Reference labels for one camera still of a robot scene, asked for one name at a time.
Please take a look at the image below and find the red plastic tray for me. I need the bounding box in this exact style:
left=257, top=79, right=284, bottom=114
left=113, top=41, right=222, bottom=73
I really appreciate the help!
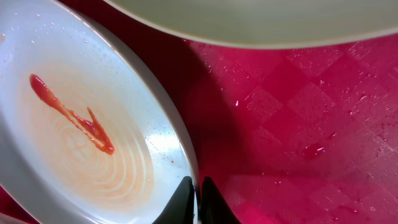
left=57, top=1, right=397, bottom=223

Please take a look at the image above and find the white plate front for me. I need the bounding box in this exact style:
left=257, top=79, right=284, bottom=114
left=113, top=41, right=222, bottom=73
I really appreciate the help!
left=1, top=0, right=198, bottom=223

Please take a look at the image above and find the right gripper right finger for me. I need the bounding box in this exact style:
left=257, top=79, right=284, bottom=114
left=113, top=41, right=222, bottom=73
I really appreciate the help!
left=200, top=177, right=241, bottom=224

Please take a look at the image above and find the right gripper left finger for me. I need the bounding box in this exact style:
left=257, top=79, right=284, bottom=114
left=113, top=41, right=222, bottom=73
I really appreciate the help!
left=153, top=176, right=195, bottom=224

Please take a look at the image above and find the white plate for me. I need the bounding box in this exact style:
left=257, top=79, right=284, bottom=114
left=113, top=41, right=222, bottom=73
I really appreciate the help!
left=1, top=0, right=198, bottom=223
left=105, top=0, right=397, bottom=49

